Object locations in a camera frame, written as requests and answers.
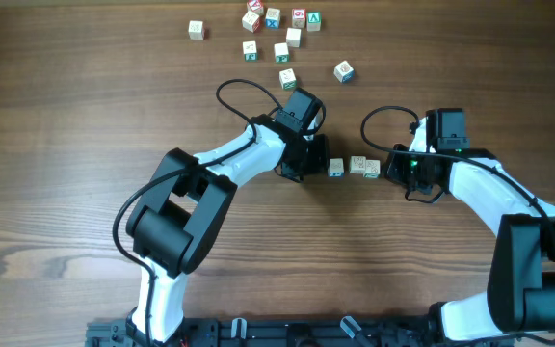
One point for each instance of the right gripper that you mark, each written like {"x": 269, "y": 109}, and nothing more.
{"x": 398, "y": 165}

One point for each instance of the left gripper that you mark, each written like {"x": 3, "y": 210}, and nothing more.
{"x": 317, "y": 154}

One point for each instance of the blue edged wooden block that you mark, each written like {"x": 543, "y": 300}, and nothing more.
{"x": 336, "y": 167}

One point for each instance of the red M letter block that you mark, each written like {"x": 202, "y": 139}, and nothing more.
{"x": 357, "y": 164}

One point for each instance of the green Z letter block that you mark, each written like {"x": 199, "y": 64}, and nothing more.
{"x": 373, "y": 168}

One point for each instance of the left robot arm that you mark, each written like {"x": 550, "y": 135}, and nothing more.
{"x": 174, "y": 220}

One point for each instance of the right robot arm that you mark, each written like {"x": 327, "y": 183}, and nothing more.
{"x": 519, "y": 300}

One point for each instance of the green edged block lower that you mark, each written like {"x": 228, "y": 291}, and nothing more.
{"x": 287, "y": 79}

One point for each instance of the green edged block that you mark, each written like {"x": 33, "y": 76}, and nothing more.
{"x": 250, "y": 51}
{"x": 281, "y": 51}
{"x": 287, "y": 79}

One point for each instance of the blue D letter block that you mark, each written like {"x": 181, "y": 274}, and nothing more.
{"x": 343, "y": 72}

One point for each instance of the green edged block middle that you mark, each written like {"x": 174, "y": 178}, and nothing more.
{"x": 281, "y": 51}

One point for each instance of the green edged block left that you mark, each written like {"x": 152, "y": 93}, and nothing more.
{"x": 250, "y": 51}

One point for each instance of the plain wooden block centre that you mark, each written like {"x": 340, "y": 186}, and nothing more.
{"x": 293, "y": 37}

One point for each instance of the plain wooden block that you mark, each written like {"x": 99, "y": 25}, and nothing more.
{"x": 196, "y": 30}
{"x": 293, "y": 37}

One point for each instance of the green letter A block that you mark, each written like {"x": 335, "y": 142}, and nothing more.
{"x": 313, "y": 21}

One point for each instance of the red number 6 block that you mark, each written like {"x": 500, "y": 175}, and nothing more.
{"x": 298, "y": 18}

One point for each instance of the blue X letter block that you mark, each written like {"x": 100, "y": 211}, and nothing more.
{"x": 272, "y": 18}

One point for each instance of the red edged wooden block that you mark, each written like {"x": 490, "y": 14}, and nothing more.
{"x": 251, "y": 21}

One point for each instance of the red letter block top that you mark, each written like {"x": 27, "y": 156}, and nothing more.
{"x": 255, "y": 6}

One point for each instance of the plain wooden block far left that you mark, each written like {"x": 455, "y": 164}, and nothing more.
{"x": 196, "y": 30}

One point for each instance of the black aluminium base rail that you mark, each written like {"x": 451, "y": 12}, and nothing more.
{"x": 405, "y": 331}

